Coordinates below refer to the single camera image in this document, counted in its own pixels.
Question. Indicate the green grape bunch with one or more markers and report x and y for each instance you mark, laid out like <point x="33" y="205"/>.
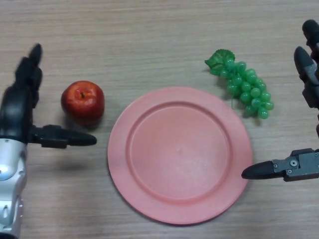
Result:
<point x="249" y="87"/>

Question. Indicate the pink round plate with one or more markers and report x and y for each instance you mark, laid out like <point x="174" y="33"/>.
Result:
<point x="179" y="159"/>

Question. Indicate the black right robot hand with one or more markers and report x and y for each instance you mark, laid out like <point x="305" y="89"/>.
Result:
<point x="299" y="168"/>

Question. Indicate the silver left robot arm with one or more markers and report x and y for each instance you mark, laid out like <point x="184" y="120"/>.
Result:
<point x="12" y="179"/>

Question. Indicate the red apple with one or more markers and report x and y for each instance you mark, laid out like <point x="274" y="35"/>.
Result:
<point x="83" y="104"/>

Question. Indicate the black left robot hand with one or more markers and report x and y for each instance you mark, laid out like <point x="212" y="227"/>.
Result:
<point x="15" y="109"/>

